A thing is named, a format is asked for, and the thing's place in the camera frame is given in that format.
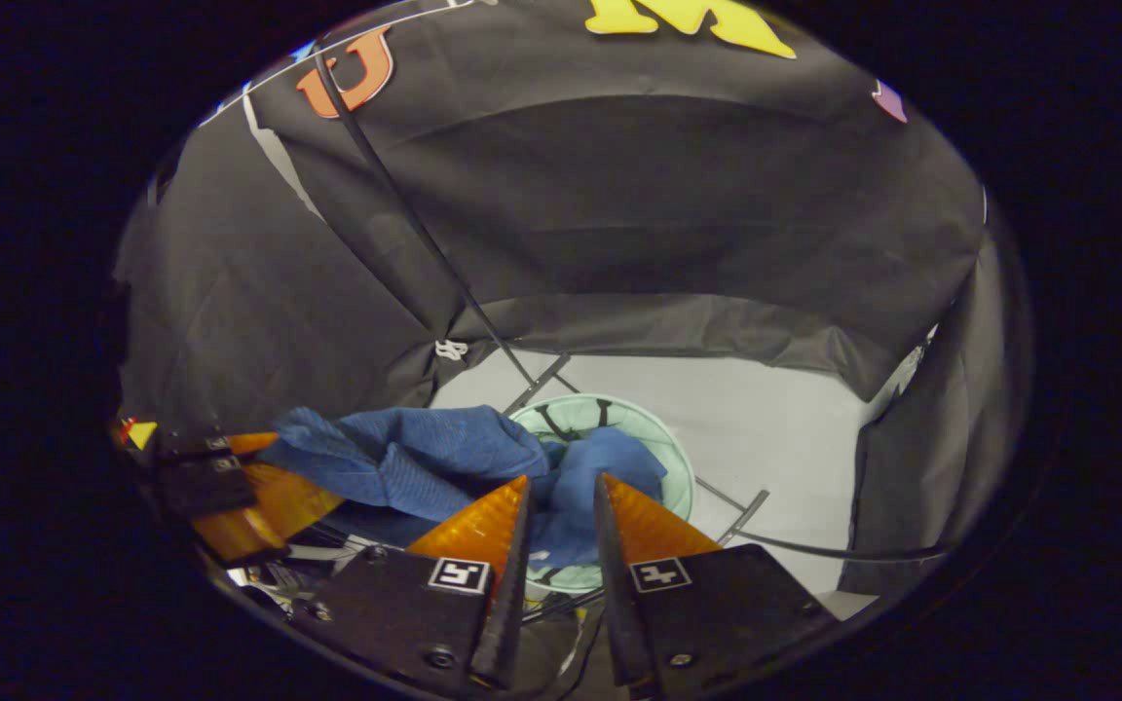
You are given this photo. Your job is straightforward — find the black clothes rack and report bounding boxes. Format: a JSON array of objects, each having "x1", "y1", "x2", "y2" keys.
[{"x1": 311, "y1": 49, "x2": 956, "y2": 624}]

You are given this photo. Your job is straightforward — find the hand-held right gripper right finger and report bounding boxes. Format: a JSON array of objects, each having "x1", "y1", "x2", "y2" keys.
[{"x1": 592, "y1": 472, "x2": 837, "y2": 700}]

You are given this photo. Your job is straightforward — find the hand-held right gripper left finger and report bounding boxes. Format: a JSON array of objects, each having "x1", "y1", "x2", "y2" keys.
[{"x1": 288, "y1": 474, "x2": 535, "y2": 694}]

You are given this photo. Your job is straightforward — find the green mesh laundry hamper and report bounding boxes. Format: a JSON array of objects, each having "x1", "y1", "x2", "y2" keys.
[{"x1": 507, "y1": 392, "x2": 696, "y2": 595}]

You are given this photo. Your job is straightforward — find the blue shirt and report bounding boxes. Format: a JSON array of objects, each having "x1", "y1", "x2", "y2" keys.
[{"x1": 259, "y1": 404, "x2": 669, "y2": 571}]

